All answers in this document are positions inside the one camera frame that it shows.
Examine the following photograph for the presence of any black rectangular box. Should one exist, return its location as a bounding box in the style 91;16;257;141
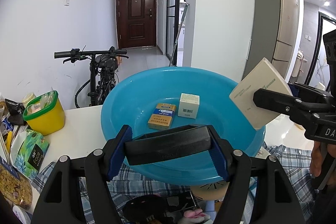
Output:
123;125;212;165

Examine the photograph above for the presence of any white cube box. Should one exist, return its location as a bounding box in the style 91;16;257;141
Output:
178;93;200;119

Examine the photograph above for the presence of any small gold blue cigarette pack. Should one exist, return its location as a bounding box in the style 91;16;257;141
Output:
147;103;177;130

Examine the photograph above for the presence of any person's right hand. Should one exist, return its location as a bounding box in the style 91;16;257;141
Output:
310;141;323;177

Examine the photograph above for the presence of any tan oval speaker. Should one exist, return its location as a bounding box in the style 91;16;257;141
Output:
190;181;229;201

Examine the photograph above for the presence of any blue plaid shirt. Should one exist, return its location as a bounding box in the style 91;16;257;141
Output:
31;142;319;223

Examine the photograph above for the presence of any black plush toy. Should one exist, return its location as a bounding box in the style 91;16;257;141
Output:
122;192;197;223

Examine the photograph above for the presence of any grey beige refrigerator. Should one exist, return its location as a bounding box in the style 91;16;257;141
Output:
243;0;299;78

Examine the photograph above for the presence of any green Face tissue pack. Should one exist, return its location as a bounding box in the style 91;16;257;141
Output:
11;129;50;180

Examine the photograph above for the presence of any yellow tub green lid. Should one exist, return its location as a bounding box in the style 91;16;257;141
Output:
23;90;66;135

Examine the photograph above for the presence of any black bicycle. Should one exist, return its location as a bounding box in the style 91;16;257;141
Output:
54;47;128;108

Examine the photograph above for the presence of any blue plastic basin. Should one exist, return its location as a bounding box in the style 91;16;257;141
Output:
101;67;265;186

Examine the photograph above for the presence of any clear cereal container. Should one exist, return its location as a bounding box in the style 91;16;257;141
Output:
0;157;33;210

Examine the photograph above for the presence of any white jar blue label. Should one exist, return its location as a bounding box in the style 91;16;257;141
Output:
13;205;31;224

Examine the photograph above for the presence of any snack bag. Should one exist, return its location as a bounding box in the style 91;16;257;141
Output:
5;98;26;126

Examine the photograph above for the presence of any dark brown door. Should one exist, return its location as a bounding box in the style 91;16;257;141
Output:
116;0;157;48

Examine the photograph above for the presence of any mop handle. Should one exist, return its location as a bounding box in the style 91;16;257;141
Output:
169;3;190;67

